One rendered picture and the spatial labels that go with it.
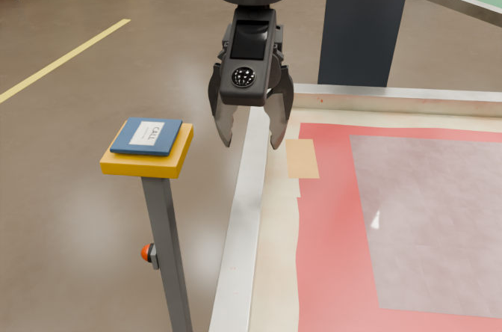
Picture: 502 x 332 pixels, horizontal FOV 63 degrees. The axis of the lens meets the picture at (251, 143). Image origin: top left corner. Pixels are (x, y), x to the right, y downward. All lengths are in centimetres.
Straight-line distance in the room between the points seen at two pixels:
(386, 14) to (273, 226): 65
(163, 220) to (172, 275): 17
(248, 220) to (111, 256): 136
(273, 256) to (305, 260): 4
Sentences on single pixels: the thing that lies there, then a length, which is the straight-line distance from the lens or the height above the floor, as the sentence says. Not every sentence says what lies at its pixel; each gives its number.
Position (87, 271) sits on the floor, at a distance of 183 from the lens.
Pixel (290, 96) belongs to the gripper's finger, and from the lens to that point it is 50.
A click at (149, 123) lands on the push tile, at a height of 97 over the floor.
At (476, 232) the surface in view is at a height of 96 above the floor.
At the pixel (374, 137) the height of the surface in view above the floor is 96.
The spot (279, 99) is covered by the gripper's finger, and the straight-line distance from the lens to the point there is 50.
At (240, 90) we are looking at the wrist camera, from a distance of 40.
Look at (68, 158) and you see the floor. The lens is 244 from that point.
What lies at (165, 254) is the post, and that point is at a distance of 91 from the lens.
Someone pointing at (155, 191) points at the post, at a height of 85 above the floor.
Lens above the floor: 137
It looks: 36 degrees down
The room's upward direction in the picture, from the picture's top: straight up
